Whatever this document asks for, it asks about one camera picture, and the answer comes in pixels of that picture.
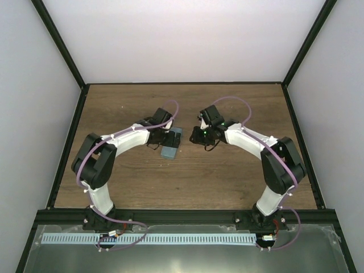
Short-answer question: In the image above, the blue green glasses case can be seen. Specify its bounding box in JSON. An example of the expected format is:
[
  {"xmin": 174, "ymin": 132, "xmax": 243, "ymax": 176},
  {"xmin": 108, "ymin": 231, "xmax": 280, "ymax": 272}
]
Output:
[{"xmin": 160, "ymin": 127, "xmax": 183, "ymax": 160}]

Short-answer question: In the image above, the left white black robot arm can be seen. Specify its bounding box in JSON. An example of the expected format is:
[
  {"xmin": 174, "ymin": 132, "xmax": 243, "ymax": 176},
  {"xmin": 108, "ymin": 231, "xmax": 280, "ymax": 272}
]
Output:
[{"xmin": 71, "ymin": 108, "xmax": 176, "ymax": 230}]

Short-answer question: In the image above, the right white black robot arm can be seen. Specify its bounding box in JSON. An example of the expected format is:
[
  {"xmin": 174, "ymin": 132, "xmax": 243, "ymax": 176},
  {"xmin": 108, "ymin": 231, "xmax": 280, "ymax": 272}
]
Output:
[{"xmin": 189, "ymin": 105, "xmax": 307, "ymax": 229}]

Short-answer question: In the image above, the clear plastic sheet cover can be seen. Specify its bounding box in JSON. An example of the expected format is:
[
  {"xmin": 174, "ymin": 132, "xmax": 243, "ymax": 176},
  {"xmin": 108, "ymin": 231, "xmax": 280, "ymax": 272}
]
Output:
[{"xmin": 24, "ymin": 225, "xmax": 348, "ymax": 272}]

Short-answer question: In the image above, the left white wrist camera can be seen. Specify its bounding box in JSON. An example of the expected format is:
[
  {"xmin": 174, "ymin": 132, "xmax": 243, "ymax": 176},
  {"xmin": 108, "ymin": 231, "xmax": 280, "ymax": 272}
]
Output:
[{"xmin": 162, "ymin": 120, "xmax": 173, "ymax": 131}]

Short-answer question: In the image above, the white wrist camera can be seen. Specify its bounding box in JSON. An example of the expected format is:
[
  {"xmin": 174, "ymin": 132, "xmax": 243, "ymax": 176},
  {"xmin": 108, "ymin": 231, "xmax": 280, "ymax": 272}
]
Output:
[
  {"xmin": 162, "ymin": 120, "xmax": 173, "ymax": 131},
  {"xmin": 197, "ymin": 113, "xmax": 209, "ymax": 130}
]

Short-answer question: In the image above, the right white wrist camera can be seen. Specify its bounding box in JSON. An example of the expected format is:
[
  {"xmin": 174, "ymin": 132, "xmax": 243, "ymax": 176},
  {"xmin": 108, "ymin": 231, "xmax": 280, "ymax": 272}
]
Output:
[{"xmin": 197, "ymin": 113, "xmax": 209, "ymax": 130}]

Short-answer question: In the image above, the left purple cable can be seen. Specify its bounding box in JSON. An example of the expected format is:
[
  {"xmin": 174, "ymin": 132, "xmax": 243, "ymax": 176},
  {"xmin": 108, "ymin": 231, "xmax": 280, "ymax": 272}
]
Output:
[{"xmin": 76, "ymin": 100, "xmax": 180, "ymax": 253}]

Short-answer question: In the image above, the purple cable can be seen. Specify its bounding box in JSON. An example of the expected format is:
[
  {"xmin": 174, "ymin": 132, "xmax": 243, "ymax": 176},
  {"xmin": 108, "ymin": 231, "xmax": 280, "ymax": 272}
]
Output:
[
  {"xmin": 210, "ymin": 96, "xmax": 302, "ymax": 251},
  {"xmin": 76, "ymin": 100, "xmax": 180, "ymax": 253}
]

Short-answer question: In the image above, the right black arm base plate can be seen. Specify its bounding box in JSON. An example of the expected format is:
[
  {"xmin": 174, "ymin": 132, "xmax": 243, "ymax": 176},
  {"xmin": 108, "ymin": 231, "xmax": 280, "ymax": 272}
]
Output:
[{"xmin": 233, "ymin": 210, "xmax": 287, "ymax": 232}]

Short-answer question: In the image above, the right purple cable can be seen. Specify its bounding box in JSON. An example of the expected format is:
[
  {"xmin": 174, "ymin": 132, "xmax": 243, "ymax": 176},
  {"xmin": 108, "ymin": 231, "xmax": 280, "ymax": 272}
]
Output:
[{"xmin": 210, "ymin": 96, "xmax": 302, "ymax": 251}]

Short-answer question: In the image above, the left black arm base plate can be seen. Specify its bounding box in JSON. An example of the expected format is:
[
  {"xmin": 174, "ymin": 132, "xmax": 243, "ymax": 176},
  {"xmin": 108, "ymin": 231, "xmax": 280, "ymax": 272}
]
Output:
[{"xmin": 83, "ymin": 208, "xmax": 133, "ymax": 233}]

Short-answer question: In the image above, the black aluminium frame rail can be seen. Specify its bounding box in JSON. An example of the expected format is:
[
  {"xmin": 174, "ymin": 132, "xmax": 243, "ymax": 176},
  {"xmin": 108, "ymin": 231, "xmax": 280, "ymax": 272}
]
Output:
[{"xmin": 34, "ymin": 208, "xmax": 338, "ymax": 226}]

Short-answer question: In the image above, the light blue slotted cable duct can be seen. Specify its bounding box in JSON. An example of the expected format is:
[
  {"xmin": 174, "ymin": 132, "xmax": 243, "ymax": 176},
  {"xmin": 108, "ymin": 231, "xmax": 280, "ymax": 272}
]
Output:
[{"xmin": 41, "ymin": 233, "xmax": 257, "ymax": 246}]

